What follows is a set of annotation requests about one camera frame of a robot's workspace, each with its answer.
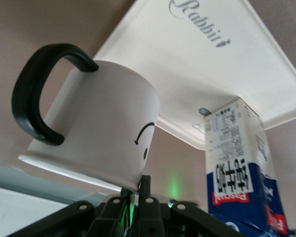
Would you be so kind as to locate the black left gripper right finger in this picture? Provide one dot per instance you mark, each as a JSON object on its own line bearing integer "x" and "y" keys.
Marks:
{"x": 149, "y": 214}

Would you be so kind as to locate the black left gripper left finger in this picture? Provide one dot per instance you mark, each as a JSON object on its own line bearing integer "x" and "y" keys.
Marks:
{"x": 108, "y": 214}

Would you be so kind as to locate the blue white milk carton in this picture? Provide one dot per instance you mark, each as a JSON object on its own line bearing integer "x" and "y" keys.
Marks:
{"x": 236, "y": 172}

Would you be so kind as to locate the cream rectangular tray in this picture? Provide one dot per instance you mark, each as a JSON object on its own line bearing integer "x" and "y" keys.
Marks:
{"x": 199, "y": 61}

